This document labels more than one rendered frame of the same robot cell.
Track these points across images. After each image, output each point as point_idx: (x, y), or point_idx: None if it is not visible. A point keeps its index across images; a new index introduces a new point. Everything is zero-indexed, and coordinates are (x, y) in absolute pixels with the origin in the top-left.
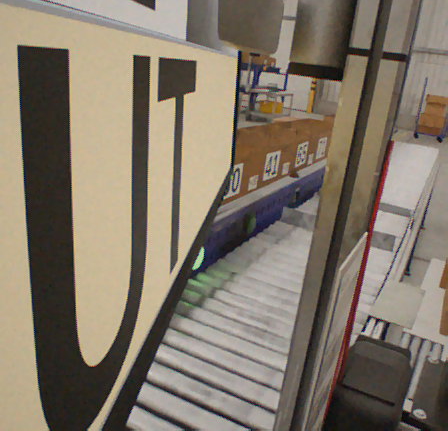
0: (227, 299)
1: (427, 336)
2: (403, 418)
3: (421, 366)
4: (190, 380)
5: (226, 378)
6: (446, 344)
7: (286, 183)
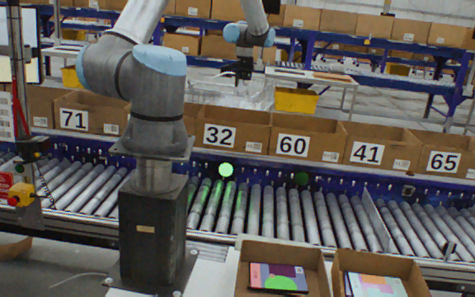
0: (212, 191)
1: (230, 256)
2: None
3: None
4: None
5: None
6: (226, 263)
7: (380, 172)
